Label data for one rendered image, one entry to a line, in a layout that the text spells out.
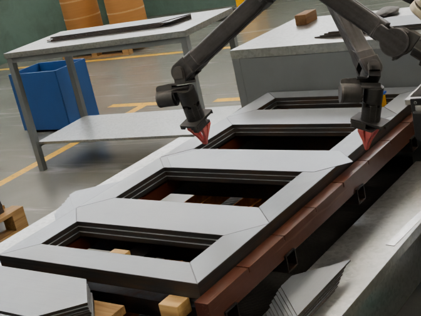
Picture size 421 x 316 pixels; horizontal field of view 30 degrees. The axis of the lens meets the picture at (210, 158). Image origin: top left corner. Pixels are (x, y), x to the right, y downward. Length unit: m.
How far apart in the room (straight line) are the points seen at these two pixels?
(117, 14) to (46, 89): 3.67
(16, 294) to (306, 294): 0.75
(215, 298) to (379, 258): 0.56
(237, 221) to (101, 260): 0.38
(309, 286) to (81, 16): 9.44
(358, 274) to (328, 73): 1.36
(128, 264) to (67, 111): 5.21
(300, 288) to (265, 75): 1.61
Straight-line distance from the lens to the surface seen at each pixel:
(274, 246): 2.07
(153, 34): 5.26
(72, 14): 11.29
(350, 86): 2.31
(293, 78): 3.43
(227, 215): 2.23
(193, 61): 2.37
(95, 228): 2.42
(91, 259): 2.17
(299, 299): 2.02
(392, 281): 2.66
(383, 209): 2.53
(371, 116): 2.35
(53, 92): 7.24
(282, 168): 2.51
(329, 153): 2.56
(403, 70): 3.20
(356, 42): 2.41
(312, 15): 3.88
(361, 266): 2.21
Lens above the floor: 1.70
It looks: 18 degrees down
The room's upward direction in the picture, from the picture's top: 13 degrees counter-clockwise
